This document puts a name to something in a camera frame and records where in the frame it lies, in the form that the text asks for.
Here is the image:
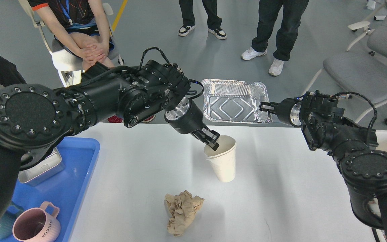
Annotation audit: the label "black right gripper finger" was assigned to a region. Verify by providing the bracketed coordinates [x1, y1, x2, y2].
[259, 103, 278, 114]

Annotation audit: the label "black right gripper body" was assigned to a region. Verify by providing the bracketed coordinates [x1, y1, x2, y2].
[275, 98, 301, 127]

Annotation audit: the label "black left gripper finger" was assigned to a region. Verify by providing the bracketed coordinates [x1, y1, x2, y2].
[191, 131, 207, 144]
[198, 130, 220, 151]

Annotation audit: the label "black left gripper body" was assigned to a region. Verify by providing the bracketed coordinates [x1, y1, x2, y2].
[165, 97, 209, 134]

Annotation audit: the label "white paper cup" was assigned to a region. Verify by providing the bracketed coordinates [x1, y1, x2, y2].
[203, 135, 237, 183]

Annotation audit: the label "aluminium foil tray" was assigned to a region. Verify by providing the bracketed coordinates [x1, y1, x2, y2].
[202, 79, 273, 123]

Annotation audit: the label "stainless steel rectangular tin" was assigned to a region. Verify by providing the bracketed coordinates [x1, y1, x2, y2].
[17, 148, 65, 186]

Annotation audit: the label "pink plastic mug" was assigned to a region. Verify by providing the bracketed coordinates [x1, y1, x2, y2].
[12, 202, 60, 242]

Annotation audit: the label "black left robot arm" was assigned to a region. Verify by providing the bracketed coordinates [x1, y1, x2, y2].
[0, 54, 220, 218]

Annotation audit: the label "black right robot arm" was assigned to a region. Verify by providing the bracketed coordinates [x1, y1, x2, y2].
[259, 90, 387, 238]

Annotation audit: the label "crumpled brown paper napkin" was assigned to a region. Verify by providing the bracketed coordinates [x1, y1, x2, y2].
[165, 190, 204, 236]

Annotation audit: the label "standing person white sneakers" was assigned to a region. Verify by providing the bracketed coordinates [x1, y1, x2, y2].
[240, 0, 310, 77]

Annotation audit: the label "grey padded chair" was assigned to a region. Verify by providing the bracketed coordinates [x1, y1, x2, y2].
[322, 15, 387, 125]

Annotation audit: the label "standing person black-white sneakers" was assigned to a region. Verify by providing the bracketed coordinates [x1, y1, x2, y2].
[177, 0, 227, 40]

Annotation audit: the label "white folding chair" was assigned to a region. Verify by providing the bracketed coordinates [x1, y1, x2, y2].
[20, 0, 123, 87]

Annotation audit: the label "seated person red shoes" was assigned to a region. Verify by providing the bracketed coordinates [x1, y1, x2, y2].
[27, 0, 156, 124]

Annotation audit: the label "blue plastic tray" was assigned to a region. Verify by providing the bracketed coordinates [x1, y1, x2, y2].
[12, 137, 100, 242]

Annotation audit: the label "teal mug yellow inside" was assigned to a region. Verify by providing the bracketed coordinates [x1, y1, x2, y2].
[0, 202, 25, 240]

